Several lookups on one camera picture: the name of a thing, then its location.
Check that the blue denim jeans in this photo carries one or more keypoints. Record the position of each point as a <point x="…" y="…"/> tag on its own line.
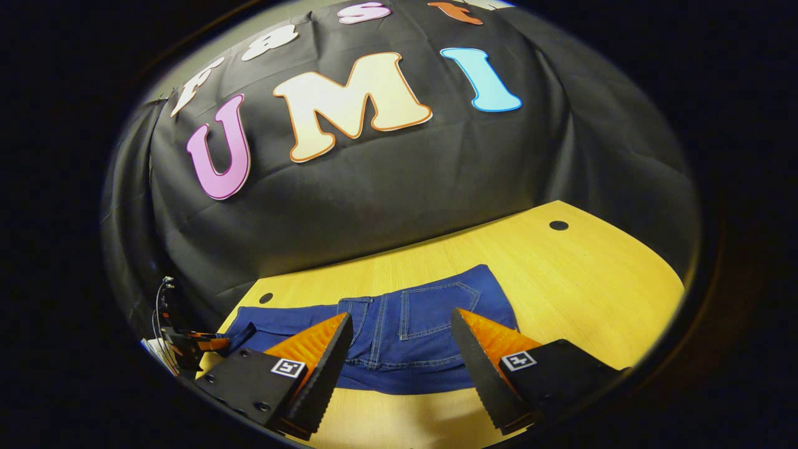
<point x="424" y="337"/>

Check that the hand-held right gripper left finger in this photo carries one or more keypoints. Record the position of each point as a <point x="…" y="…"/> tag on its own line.
<point x="324" y="380"/>

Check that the black backdrop cloth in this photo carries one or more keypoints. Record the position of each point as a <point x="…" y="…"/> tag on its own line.
<point x="405" y="187"/>

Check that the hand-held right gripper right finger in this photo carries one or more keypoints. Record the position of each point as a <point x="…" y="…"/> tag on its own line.
<point x="477" y="374"/>

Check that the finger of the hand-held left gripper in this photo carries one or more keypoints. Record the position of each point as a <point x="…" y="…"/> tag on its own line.
<point x="199" y="343"/>

